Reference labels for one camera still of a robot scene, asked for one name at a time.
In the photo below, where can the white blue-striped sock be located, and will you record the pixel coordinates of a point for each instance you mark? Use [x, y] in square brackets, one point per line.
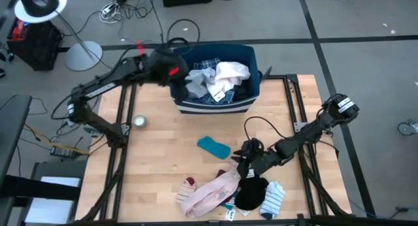
[272, 200]

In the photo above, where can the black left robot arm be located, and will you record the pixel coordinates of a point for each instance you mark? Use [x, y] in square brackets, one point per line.
[130, 69]

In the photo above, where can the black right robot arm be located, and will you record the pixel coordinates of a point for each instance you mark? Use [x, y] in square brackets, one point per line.
[313, 129]

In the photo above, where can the blue plaid garment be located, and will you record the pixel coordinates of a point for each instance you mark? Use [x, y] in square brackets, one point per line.
[205, 63]

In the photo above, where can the white disc floor lamp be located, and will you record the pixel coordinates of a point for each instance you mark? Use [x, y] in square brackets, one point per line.
[83, 56]

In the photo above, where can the grey garment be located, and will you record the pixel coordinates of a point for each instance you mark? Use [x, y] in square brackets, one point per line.
[197, 84]

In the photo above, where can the teal cloth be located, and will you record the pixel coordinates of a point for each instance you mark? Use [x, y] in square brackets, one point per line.
[214, 148]

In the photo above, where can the red box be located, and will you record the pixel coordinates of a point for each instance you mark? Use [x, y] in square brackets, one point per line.
[18, 30]

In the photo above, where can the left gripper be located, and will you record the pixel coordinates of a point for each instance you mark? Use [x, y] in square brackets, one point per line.
[166, 67]

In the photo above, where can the black aluminium table frame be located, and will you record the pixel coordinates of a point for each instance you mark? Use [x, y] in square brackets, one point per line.
[196, 223]

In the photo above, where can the teal sock with tag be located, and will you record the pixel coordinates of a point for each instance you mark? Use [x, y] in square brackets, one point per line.
[229, 203]

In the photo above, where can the navy white-striped laundry basket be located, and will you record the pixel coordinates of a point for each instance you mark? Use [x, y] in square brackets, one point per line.
[215, 53]

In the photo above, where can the black headset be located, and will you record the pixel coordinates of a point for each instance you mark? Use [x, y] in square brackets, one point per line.
[37, 5]

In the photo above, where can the grey white cart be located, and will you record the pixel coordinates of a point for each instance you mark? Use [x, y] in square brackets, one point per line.
[49, 213]

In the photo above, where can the black garment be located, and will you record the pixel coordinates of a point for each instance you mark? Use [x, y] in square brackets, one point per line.
[251, 193]

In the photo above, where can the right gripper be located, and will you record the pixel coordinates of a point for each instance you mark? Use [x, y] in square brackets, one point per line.
[261, 157]

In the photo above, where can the white printed tag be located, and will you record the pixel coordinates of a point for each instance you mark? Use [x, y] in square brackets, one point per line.
[230, 215]

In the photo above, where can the pale pink garment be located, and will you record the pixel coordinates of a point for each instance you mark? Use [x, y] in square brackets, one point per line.
[212, 193]

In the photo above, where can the white power strip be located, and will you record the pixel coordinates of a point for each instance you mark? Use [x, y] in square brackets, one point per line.
[109, 8]

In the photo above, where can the cream white shirt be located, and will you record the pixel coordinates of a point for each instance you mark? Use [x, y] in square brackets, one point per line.
[228, 74]

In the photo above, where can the black furniture panel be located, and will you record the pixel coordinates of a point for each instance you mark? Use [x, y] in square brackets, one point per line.
[13, 128]

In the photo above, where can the grey caster wheel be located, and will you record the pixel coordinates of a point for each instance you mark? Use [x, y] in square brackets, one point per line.
[406, 128]

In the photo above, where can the black equipment case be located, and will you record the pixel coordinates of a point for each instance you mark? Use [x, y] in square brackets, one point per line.
[36, 46]

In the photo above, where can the silver tape roll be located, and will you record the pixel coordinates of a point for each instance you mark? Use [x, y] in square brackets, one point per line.
[139, 121]

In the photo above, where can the maroon-toed striped sock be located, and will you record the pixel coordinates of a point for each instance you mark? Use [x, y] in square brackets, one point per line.
[221, 173]
[186, 190]

